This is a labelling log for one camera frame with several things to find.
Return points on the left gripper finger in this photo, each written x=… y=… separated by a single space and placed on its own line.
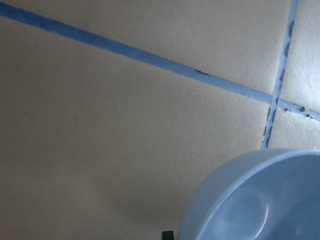
x=167 y=235

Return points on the blue bowl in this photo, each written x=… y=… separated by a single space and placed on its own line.
x=271 y=194

